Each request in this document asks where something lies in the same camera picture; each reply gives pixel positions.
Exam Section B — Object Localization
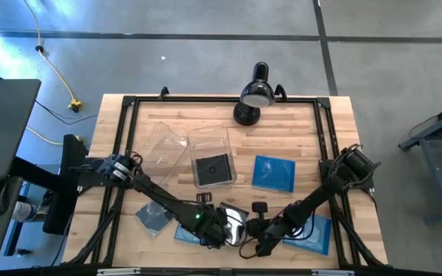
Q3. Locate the black jewel case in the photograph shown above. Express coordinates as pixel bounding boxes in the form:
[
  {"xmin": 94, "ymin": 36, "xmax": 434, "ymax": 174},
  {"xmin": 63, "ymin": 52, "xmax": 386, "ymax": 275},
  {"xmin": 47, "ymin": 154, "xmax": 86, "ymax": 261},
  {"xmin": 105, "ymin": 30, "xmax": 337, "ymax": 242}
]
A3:
[
  {"xmin": 194, "ymin": 153, "xmax": 233, "ymax": 188},
  {"xmin": 134, "ymin": 200, "xmax": 176, "ymax": 238},
  {"xmin": 219, "ymin": 202, "xmax": 250, "ymax": 247}
]

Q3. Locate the blue jewel case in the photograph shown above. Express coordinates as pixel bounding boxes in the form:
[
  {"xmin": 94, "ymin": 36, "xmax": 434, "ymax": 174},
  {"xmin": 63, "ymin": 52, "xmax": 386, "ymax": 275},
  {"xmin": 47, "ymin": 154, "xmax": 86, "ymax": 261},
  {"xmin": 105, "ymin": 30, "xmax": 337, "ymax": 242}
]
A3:
[
  {"xmin": 282, "ymin": 213, "xmax": 332, "ymax": 257},
  {"xmin": 251, "ymin": 155, "xmax": 296, "ymax": 193},
  {"xmin": 173, "ymin": 224, "xmax": 210, "ymax": 246}
]

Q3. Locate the clear plastic bin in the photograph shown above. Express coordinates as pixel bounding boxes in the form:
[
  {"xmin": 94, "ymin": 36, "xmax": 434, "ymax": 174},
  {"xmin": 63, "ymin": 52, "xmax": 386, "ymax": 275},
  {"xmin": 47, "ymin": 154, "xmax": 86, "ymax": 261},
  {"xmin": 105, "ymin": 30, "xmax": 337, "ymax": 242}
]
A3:
[
  {"xmin": 186, "ymin": 124, "xmax": 239, "ymax": 190},
  {"xmin": 138, "ymin": 121, "xmax": 190, "ymax": 186}
]

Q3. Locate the silver edge clamp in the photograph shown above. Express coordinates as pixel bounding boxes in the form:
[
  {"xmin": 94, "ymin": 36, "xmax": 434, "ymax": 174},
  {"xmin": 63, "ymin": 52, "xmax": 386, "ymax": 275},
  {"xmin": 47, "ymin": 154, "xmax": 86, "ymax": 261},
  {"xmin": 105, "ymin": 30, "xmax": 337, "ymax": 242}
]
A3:
[
  {"xmin": 311, "ymin": 268, "xmax": 357, "ymax": 276},
  {"xmin": 96, "ymin": 268, "xmax": 142, "ymax": 276}
]

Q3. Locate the black desk lamp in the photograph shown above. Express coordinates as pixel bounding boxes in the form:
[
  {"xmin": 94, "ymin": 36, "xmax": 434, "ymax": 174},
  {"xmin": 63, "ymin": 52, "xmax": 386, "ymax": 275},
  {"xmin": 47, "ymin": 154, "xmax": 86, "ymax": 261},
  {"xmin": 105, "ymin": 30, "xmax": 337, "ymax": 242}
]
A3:
[{"xmin": 233, "ymin": 61, "xmax": 276, "ymax": 127}]

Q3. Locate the black support stand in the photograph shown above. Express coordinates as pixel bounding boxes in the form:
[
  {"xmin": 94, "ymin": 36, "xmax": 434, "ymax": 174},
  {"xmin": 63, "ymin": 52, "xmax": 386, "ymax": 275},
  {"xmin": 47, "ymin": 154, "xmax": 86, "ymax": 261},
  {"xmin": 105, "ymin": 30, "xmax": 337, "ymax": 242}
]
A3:
[{"xmin": 9, "ymin": 133, "xmax": 91, "ymax": 235}]

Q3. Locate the clear plastic bottle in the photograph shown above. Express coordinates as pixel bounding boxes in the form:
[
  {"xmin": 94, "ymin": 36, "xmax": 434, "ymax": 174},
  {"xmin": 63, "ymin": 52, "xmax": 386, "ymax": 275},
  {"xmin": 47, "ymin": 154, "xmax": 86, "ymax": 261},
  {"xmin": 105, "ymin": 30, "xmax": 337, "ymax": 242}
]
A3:
[{"xmin": 12, "ymin": 200, "xmax": 41, "ymax": 223}]

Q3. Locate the blue-grey metal cart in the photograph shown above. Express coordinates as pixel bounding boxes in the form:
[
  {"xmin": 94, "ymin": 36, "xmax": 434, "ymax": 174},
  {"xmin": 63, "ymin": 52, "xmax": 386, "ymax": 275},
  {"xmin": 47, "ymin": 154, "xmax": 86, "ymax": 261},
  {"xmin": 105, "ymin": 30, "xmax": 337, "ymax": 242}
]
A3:
[{"xmin": 398, "ymin": 95, "xmax": 442, "ymax": 227}]

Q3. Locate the dark grey monitor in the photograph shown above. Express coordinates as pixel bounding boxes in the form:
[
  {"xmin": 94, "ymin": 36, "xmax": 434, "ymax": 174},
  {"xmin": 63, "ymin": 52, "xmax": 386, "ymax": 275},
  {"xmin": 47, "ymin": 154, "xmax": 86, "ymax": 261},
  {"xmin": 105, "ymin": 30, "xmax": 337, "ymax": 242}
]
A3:
[{"xmin": 0, "ymin": 78, "xmax": 42, "ymax": 182}]

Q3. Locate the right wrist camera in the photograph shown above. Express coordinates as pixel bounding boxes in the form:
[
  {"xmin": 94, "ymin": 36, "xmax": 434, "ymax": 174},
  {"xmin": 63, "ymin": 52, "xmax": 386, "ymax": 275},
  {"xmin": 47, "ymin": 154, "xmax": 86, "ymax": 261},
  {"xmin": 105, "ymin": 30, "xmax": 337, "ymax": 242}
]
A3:
[{"xmin": 251, "ymin": 201, "xmax": 269, "ymax": 220}]

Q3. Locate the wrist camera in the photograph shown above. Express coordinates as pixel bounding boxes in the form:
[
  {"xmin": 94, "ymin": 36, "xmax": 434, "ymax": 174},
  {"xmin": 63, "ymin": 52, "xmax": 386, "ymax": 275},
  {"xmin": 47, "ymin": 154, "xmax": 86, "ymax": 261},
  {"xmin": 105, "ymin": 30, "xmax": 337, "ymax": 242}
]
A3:
[
  {"xmin": 251, "ymin": 201, "xmax": 269, "ymax": 220},
  {"xmin": 195, "ymin": 192, "xmax": 214, "ymax": 205}
]

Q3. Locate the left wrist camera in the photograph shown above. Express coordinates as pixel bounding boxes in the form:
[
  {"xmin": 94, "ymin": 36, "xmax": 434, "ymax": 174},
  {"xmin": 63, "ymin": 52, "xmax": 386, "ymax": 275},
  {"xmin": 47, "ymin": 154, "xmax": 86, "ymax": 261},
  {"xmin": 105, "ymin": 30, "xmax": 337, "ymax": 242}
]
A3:
[{"xmin": 195, "ymin": 192, "xmax": 214, "ymax": 205}]

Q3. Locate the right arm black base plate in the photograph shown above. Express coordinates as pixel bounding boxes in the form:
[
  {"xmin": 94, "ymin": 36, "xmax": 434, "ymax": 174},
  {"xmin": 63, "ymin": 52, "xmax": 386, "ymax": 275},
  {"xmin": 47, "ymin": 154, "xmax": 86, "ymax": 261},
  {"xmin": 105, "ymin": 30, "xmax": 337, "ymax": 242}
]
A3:
[{"xmin": 318, "ymin": 159, "xmax": 376, "ymax": 192}]

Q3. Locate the black aluminium table frame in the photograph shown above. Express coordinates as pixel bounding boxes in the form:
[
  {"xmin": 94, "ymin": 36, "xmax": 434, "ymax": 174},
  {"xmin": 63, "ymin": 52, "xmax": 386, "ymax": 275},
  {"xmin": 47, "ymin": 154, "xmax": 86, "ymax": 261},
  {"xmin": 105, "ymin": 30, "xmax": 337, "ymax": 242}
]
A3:
[{"xmin": 61, "ymin": 94, "xmax": 389, "ymax": 269}]

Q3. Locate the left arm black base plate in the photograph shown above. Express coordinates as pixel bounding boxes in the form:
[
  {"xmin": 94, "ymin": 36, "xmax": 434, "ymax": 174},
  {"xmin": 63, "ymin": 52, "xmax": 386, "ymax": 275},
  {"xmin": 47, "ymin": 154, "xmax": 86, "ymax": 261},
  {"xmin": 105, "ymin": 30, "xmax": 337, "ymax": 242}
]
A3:
[{"xmin": 77, "ymin": 157, "xmax": 130, "ymax": 189}]

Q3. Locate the yellow extension cord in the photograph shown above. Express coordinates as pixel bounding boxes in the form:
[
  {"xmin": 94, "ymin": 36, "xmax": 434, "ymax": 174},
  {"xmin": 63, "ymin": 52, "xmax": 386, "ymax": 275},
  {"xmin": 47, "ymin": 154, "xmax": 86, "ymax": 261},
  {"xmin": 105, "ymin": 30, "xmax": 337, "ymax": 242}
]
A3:
[{"xmin": 21, "ymin": 0, "xmax": 84, "ymax": 113}]

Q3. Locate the thin black cart cable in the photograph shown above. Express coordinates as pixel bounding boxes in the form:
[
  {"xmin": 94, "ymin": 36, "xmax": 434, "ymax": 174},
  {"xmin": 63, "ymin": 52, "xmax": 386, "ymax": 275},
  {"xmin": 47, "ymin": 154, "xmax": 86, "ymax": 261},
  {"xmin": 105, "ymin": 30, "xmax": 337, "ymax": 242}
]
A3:
[{"xmin": 407, "ymin": 113, "xmax": 441, "ymax": 139}]

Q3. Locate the pale yellow cable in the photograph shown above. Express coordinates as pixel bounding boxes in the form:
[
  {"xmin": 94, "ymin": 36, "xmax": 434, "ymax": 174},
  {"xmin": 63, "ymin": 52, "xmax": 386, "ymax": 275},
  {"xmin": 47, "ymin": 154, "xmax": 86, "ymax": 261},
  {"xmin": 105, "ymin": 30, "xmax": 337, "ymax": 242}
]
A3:
[{"xmin": 25, "ymin": 126, "xmax": 65, "ymax": 147}]

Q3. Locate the thin black floor cable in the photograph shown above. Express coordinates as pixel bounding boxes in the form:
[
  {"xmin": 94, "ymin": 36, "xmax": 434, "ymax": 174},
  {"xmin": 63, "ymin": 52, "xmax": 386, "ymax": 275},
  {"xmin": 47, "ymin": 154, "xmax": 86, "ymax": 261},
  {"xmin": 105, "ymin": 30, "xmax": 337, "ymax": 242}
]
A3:
[{"xmin": 0, "ymin": 72, "xmax": 100, "ymax": 126}]

